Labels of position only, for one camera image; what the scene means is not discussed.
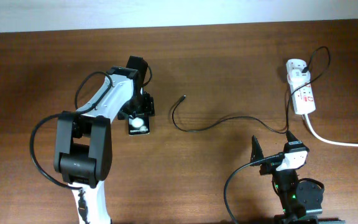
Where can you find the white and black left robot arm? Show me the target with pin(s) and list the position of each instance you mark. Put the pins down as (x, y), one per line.
(83, 146)

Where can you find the white power strip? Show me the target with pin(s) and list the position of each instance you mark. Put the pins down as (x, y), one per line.
(303, 99)

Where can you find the black Samsung Galaxy smartphone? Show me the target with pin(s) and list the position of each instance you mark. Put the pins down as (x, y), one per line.
(139, 125)

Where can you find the white USB charger plug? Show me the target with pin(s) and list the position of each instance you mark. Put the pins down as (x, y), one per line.
(296, 76)

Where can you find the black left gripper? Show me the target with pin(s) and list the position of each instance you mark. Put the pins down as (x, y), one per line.
(148, 107)

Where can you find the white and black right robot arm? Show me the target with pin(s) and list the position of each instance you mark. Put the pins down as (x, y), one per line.
(301, 199)

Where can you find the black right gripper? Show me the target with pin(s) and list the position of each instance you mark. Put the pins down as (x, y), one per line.
(269, 167)

